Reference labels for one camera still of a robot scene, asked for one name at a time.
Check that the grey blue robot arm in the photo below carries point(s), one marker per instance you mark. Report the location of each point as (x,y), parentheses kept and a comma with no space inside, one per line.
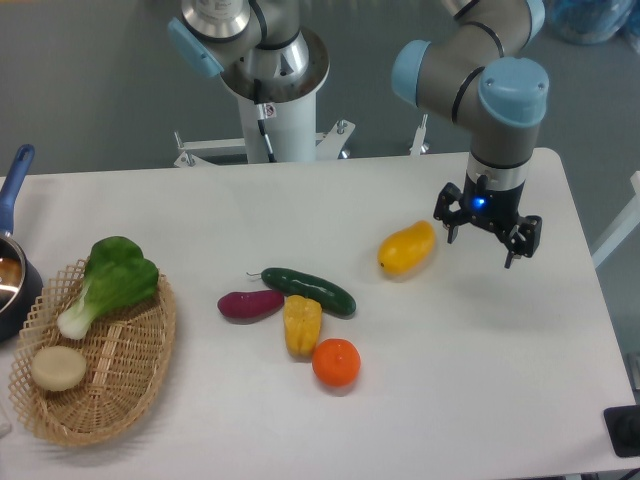
(477,80)

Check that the black device at edge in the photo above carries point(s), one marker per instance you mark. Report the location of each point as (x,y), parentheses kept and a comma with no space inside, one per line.
(622,424)

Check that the yellow bell pepper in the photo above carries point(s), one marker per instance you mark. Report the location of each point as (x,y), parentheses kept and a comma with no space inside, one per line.
(302,318)

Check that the blue plastic bag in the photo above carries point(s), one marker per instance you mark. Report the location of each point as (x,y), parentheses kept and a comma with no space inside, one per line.
(587,22)

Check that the dark green cucumber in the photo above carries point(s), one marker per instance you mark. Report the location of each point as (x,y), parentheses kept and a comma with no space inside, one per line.
(332,298)

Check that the white frame at right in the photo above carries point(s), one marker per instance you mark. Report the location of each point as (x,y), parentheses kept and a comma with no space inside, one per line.
(619,229)

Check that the purple sweet potato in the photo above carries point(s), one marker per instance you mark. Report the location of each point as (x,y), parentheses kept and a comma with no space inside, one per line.
(250,306)

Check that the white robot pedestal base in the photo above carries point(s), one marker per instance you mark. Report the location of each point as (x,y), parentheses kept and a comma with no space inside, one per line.
(275,90)

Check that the blue handled saucepan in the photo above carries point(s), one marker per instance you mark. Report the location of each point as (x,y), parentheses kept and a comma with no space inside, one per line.
(21,283)

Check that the yellow mango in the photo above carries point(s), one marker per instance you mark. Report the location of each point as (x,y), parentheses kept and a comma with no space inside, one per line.
(405,249)

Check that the green bok choy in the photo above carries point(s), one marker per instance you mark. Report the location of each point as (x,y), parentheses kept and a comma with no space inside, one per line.
(117,275)

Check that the orange tangerine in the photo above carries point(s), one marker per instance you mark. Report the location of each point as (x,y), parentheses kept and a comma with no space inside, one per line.
(336,362)

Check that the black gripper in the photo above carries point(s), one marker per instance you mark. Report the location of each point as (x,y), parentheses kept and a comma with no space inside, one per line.
(490,200)

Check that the woven wicker basket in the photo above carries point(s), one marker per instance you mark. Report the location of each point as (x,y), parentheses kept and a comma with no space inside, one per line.
(128,352)

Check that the beige round potato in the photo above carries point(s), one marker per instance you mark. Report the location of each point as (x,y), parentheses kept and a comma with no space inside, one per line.
(58,368)

